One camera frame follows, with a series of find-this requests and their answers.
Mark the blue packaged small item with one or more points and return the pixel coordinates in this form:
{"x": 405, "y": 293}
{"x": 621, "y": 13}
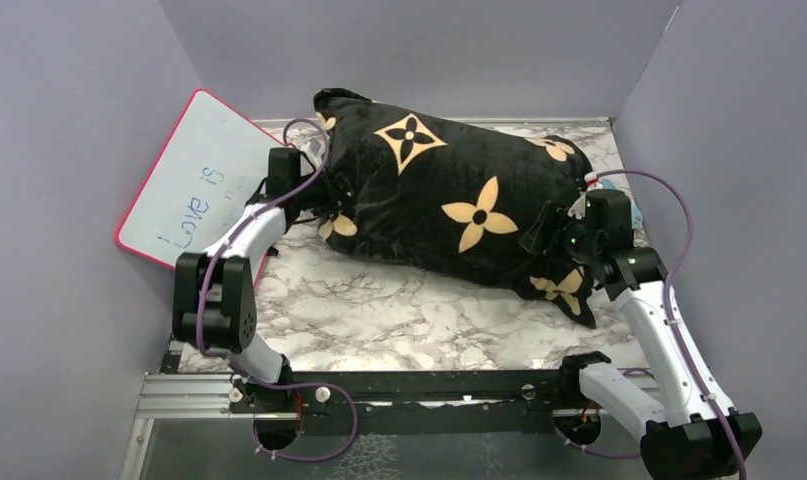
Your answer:
{"x": 637, "y": 217}

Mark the aluminium frame rail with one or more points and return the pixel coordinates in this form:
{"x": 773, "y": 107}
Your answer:
{"x": 183, "y": 397}

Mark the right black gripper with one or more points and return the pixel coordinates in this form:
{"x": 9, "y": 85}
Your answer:
{"x": 553, "y": 216}

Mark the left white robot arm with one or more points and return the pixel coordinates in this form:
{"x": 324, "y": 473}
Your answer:
{"x": 214, "y": 306}

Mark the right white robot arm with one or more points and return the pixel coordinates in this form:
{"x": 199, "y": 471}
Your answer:
{"x": 692, "y": 430}

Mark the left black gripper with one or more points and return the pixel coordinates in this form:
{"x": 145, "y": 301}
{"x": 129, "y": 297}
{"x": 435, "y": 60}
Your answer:
{"x": 307, "y": 175}

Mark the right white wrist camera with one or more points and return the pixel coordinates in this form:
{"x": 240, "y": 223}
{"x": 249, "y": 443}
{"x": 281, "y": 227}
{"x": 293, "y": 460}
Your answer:
{"x": 579, "y": 207}

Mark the pink framed whiteboard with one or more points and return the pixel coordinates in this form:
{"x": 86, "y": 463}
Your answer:
{"x": 195, "y": 191}

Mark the black floral pillowcase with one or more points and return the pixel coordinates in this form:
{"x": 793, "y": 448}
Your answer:
{"x": 451, "y": 198}

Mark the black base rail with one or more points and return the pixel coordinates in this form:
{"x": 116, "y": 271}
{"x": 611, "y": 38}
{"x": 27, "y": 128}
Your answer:
{"x": 338, "y": 404}

